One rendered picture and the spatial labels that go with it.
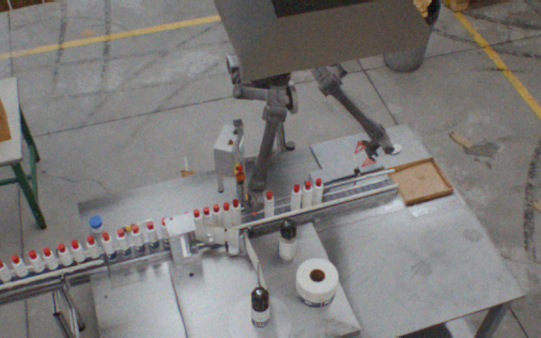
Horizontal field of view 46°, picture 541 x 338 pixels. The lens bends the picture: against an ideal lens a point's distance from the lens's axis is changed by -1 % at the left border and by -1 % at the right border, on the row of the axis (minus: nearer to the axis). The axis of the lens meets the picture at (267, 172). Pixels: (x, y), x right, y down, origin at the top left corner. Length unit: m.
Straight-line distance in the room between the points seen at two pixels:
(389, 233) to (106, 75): 3.20
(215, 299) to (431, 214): 1.31
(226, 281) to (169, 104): 2.49
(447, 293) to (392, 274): 0.29
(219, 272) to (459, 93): 3.15
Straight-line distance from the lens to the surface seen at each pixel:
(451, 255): 3.55
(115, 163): 5.05
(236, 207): 3.32
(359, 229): 3.54
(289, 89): 3.70
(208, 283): 3.27
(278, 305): 3.18
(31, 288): 3.46
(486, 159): 5.25
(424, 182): 3.82
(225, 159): 3.05
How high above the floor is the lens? 3.67
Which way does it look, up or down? 49 degrees down
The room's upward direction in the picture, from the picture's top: straight up
